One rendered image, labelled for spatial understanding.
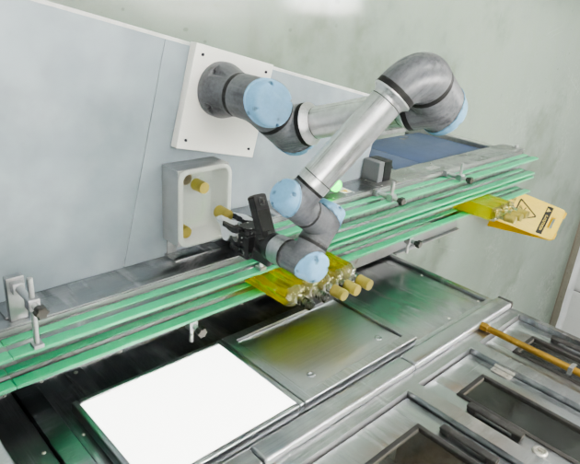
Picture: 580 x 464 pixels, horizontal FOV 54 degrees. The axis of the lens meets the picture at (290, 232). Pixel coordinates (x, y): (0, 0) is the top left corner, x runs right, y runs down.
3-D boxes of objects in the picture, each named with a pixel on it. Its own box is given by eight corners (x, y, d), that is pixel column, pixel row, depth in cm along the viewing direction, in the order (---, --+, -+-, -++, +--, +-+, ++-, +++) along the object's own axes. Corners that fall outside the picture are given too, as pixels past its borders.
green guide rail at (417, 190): (254, 232, 168) (272, 241, 162) (254, 228, 167) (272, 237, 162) (522, 156, 282) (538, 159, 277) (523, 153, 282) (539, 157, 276)
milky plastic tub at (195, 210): (163, 238, 162) (179, 249, 156) (162, 163, 153) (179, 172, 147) (212, 226, 173) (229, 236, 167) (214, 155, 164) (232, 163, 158)
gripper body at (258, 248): (231, 252, 148) (261, 269, 140) (233, 221, 144) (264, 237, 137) (254, 246, 153) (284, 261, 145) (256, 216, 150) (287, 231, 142)
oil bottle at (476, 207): (450, 207, 249) (510, 228, 230) (453, 195, 246) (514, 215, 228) (457, 204, 252) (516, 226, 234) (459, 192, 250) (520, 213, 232)
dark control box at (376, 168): (360, 177, 217) (377, 183, 212) (362, 157, 214) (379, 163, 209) (373, 174, 222) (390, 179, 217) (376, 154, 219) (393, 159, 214)
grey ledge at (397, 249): (292, 276, 203) (314, 288, 196) (294, 254, 200) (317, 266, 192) (438, 222, 265) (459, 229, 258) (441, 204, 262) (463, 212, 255)
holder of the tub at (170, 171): (163, 255, 164) (178, 264, 159) (161, 164, 153) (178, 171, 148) (211, 241, 175) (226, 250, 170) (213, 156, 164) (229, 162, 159)
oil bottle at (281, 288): (243, 281, 172) (291, 310, 158) (243, 264, 170) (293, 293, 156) (257, 276, 176) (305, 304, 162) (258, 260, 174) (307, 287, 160)
